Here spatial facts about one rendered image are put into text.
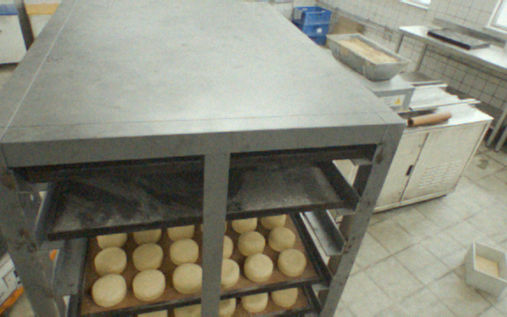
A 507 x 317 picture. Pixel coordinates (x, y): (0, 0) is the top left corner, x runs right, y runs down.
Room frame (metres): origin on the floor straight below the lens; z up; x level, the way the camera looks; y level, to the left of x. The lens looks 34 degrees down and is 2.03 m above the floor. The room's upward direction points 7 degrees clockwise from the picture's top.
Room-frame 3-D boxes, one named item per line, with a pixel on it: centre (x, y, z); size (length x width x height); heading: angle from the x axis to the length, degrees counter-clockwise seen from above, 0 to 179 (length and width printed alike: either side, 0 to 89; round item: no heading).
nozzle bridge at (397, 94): (2.46, -0.65, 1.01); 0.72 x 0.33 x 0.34; 26
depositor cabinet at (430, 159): (2.67, -1.07, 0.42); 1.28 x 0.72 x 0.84; 116
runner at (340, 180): (0.71, -0.04, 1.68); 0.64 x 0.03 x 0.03; 18
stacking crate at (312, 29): (6.87, -0.70, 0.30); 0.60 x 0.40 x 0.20; 124
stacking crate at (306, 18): (6.87, -0.70, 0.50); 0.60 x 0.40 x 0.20; 126
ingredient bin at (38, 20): (4.73, 2.80, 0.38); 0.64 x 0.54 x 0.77; 35
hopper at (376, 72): (2.46, -0.65, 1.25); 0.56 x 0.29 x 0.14; 26
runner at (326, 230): (0.71, -0.04, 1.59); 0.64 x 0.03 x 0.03; 18
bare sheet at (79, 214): (0.64, 0.14, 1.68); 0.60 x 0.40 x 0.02; 18
